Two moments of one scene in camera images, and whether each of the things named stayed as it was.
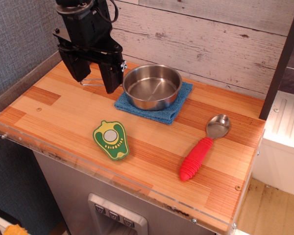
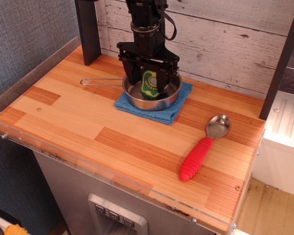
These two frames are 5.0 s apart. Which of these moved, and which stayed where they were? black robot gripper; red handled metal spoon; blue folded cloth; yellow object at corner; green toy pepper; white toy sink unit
Moved: green toy pepper; black robot gripper
Stayed: red handled metal spoon; yellow object at corner; blue folded cloth; white toy sink unit
